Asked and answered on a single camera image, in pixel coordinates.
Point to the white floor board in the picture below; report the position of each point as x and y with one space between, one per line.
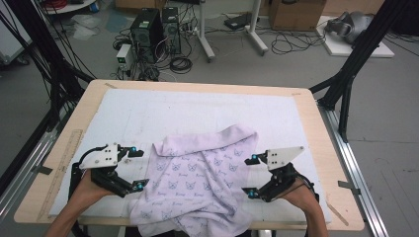
342 49

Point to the beige tape strip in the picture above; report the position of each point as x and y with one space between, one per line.
110 85

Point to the lilac printed towel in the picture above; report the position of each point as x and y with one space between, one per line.
191 177

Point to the large black computer tower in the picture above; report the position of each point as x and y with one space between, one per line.
145 33

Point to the grey backpack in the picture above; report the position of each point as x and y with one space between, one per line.
354 24

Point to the clear plastic bag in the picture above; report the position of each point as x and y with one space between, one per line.
84 28

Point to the slim black computer tower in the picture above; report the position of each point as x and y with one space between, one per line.
171 29

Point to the brown cardboard box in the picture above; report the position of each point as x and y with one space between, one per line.
296 15

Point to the white grid mat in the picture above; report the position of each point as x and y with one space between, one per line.
197 108

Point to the aluminium rail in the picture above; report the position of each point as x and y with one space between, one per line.
31 161
346 154

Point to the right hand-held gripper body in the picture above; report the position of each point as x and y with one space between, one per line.
283 158

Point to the white cabinet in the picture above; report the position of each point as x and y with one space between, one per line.
11 39

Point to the round white table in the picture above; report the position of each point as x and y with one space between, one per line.
75 7

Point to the person's left hand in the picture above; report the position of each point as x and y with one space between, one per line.
87 191

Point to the white stand leg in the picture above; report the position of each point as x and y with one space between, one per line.
206 42
257 39

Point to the black metal frame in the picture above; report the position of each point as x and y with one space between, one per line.
362 46
39 39

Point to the wooden ruler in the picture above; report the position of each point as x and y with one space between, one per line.
74 141

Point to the black flat device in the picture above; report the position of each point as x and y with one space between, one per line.
237 21

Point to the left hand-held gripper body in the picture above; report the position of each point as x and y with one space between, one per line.
99 158

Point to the white box with green display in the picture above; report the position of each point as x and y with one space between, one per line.
124 56

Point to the person's right hand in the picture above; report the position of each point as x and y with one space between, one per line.
303 196

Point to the grey metal bracket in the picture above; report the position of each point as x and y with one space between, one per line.
42 170
349 187

